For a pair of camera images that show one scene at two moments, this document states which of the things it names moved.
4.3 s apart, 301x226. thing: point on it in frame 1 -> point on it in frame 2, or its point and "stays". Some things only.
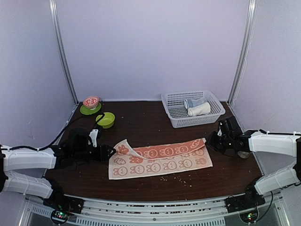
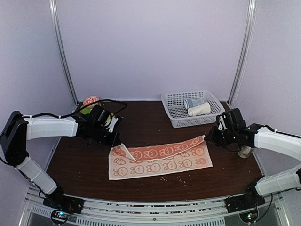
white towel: x=202 y=109 stays
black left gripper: x=102 y=153 -> x=111 y=142
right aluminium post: x=247 y=46 stays
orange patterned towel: x=129 y=161 stays
